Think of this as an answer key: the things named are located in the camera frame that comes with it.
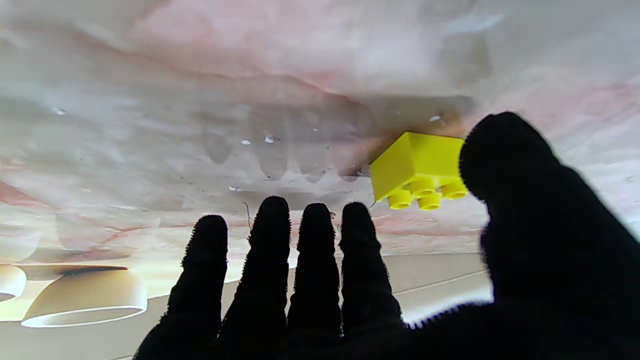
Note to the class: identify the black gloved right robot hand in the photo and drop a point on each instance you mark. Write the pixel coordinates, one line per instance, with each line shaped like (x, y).
(310, 300)

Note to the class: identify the wooden bowl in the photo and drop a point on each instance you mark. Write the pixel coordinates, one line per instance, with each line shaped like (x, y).
(85, 295)

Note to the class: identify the yellow toy brick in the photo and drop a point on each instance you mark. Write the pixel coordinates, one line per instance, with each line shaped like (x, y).
(415, 160)

